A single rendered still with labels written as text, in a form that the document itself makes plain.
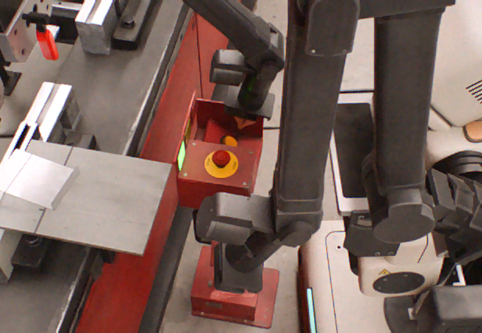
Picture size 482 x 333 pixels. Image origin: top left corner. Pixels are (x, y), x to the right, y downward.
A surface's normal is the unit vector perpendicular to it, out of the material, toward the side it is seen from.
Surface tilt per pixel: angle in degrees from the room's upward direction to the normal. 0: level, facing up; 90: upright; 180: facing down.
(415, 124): 90
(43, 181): 0
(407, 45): 94
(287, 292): 0
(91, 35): 90
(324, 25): 90
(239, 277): 27
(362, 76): 0
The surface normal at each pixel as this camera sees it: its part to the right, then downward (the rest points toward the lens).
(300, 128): -0.01, 0.82
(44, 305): 0.00, -0.57
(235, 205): 0.38, -0.54
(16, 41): 0.98, 0.17
